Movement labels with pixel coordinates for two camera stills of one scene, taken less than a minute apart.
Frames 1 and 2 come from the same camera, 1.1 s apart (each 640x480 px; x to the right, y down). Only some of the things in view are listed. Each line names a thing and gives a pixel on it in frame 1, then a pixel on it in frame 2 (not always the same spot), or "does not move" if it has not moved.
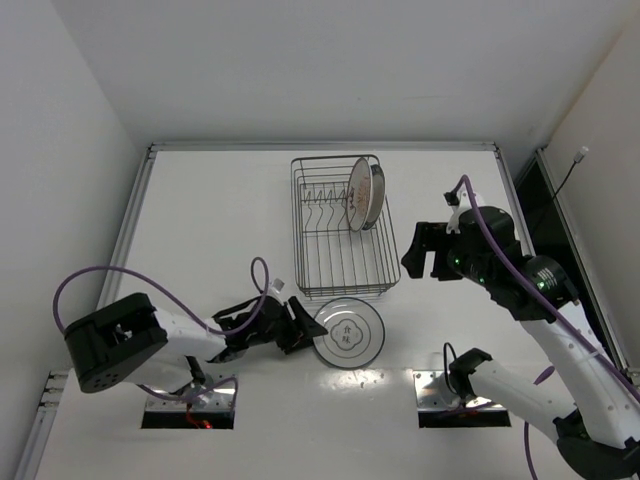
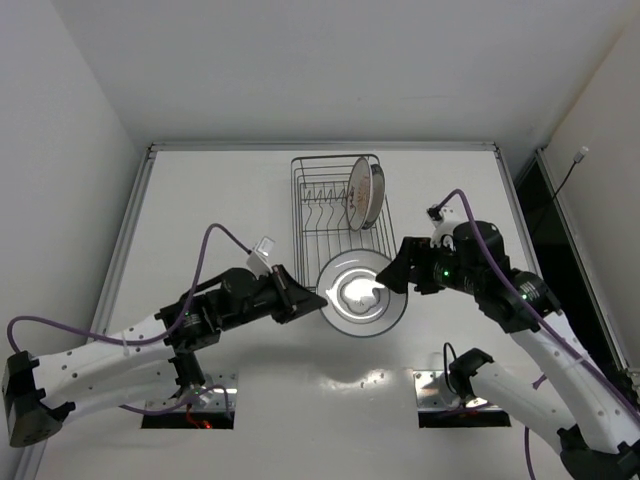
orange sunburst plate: (359, 197) does not move
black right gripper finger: (415, 258) -> (397, 273)
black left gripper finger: (296, 343) -> (300, 300)
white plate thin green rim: (355, 333) -> (357, 304)
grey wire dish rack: (332, 257) does not move
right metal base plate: (433, 394) does not move
